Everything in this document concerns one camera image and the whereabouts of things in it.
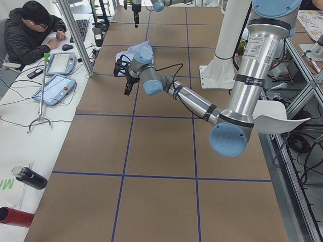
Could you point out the blue striped button shirt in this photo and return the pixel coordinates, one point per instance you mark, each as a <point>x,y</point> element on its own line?
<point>142,52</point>

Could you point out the small black phone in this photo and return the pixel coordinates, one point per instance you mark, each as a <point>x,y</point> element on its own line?
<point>35,73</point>

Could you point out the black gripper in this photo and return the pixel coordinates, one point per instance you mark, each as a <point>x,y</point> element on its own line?
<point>136,10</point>
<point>130,80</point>

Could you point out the white plastic chair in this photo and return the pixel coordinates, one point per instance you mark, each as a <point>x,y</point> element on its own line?
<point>270,118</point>

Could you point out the black keyboard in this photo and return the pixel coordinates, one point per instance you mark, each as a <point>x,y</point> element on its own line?
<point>82,26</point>

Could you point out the aluminium frame post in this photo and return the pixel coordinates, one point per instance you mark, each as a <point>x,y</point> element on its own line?
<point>70,21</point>

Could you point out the black water bottle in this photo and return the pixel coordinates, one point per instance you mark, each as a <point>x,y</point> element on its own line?
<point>29,177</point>

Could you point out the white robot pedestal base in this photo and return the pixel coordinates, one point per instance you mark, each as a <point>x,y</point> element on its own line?
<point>219,73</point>

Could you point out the far teach pendant tablet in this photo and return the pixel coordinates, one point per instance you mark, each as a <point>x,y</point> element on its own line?
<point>61,63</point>

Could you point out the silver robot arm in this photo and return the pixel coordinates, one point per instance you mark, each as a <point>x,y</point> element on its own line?
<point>158,6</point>
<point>249,37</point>

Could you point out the black computer mouse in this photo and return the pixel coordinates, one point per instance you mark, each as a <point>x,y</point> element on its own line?
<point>67,47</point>

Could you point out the near teach pendant tablet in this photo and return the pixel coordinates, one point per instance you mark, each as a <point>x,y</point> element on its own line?
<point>56,88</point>

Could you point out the teach pendant tablet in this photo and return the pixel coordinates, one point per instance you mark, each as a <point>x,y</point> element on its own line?
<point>61,63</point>
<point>56,88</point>

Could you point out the seated person in black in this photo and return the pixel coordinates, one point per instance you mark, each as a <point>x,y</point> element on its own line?
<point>30,32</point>

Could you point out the red water bottle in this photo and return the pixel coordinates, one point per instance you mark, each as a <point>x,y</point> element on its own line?
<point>10,216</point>

